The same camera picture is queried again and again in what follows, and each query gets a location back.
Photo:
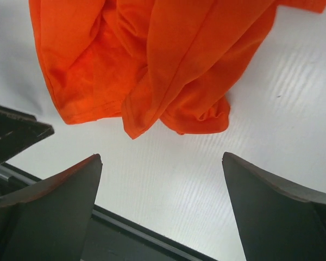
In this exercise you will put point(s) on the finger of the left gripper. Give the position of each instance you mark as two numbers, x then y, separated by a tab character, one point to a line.
19	131

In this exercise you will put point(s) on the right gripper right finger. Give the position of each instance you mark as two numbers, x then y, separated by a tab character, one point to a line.
277	219

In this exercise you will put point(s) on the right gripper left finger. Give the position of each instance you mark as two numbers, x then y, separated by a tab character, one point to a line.
48	220

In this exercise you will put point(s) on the orange t-shirt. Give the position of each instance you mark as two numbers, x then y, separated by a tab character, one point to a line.
149	61

